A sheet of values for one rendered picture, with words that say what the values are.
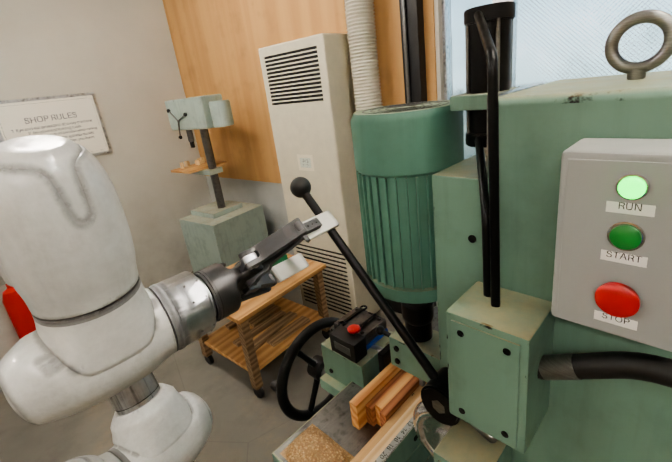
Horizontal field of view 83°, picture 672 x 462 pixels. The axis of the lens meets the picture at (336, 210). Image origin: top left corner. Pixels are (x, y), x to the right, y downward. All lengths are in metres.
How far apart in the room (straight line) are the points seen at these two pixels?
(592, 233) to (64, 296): 0.47
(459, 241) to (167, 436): 0.81
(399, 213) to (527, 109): 0.25
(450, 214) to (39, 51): 3.21
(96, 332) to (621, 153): 0.49
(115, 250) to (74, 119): 3.03
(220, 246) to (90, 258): 2.48
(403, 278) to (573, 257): 0.30
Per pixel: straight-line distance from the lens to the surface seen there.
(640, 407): 0.54
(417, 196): 0.57
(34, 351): 0.49
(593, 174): 0.36
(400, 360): 0.81
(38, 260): 0.42
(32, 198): 0.41
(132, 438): 1.08
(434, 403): 0.60
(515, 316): 0.46
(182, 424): 1.10
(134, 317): 0.47
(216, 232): 2.85
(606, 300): 0.39
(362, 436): 0.86
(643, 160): 0.36
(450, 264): 0.58
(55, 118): 3.41
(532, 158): 0.44
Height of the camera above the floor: 1.56
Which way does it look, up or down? 19 degrees down
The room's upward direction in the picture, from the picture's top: 7 degrees counter-clockwise
